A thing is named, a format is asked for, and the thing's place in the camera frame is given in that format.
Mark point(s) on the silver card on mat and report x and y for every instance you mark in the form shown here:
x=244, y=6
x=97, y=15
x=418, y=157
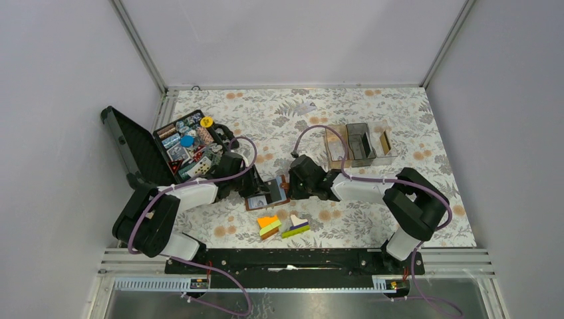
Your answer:
x=305, y=108

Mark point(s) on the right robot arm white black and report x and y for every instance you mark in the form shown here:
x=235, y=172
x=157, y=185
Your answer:
x=414, y=202

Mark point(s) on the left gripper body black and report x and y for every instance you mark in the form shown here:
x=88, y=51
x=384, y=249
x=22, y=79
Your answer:
x=248, y=184

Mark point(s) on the white purple green card stack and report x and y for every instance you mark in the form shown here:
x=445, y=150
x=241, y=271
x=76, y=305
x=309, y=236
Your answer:
x=298, y=226

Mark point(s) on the black VIP credit card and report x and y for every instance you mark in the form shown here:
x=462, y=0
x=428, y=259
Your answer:
x=275, y=192

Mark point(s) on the gold card stack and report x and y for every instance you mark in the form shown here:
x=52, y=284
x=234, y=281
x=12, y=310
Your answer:
x=385, y=143

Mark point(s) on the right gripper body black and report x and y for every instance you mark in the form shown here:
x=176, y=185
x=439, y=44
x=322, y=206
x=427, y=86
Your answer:
x=300, y=189

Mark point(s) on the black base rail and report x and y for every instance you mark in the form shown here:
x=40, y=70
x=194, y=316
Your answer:
x=296, y=268

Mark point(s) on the orange green brown card stack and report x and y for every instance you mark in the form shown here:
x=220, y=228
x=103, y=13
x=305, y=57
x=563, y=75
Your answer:
x=268, y=226

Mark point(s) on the floral patterned table mat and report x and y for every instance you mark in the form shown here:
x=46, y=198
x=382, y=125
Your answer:
x=270, y=129

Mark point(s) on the blue poker chip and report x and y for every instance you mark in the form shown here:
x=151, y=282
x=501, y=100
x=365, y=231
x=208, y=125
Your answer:
x=187, y=141

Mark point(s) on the yellow poker chip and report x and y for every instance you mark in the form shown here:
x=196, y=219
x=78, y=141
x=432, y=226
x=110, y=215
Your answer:
x=206, y=122

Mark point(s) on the silver VIP credit card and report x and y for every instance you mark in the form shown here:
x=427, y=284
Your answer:
x=257, y=202

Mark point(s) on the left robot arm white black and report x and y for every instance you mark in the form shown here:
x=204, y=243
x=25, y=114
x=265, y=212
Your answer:
x=146, y=224

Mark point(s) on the brown leather card holder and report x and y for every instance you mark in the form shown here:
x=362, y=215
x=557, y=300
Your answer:
x=283, y=185

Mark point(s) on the black VIP card stack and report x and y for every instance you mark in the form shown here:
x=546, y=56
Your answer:
x=366, y=146

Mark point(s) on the black poker chip case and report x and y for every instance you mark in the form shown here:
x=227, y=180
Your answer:
x=157, y=157

